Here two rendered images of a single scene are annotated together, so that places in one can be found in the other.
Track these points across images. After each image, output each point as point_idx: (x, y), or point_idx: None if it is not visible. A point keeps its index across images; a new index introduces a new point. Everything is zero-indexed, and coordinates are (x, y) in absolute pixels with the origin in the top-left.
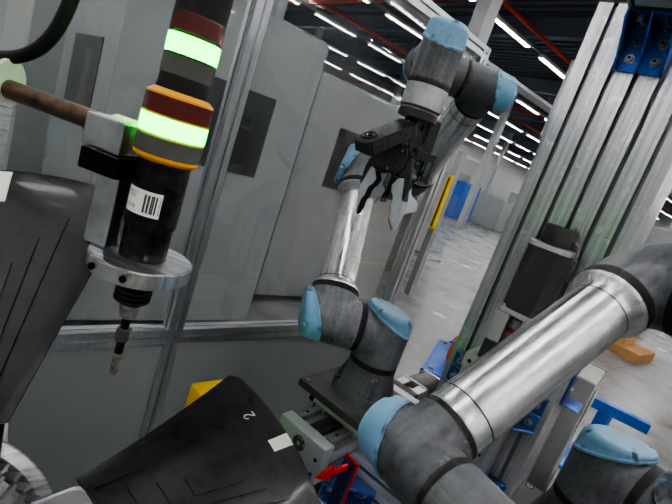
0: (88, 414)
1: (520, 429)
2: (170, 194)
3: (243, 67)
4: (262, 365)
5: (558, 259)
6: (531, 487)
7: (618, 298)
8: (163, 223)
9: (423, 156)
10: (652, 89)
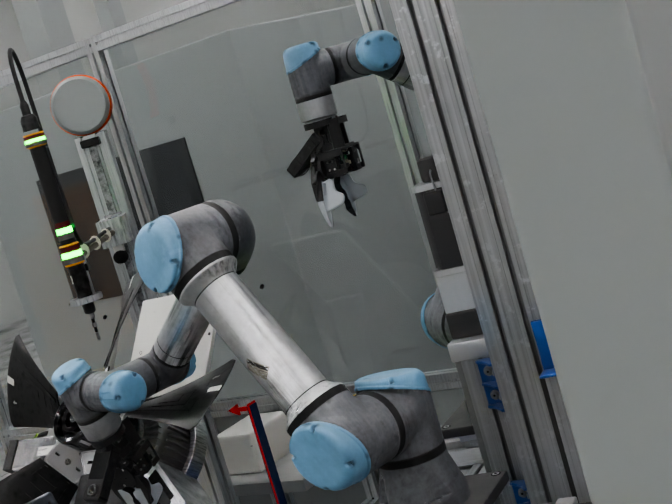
0: None
1: (495, 406)
2: (72, 275)
3: (387, 99)
4: None
5: (417, 197)
6: (494, 474)
7: None
8: (75, 284)
9: (325, 156)
10: None
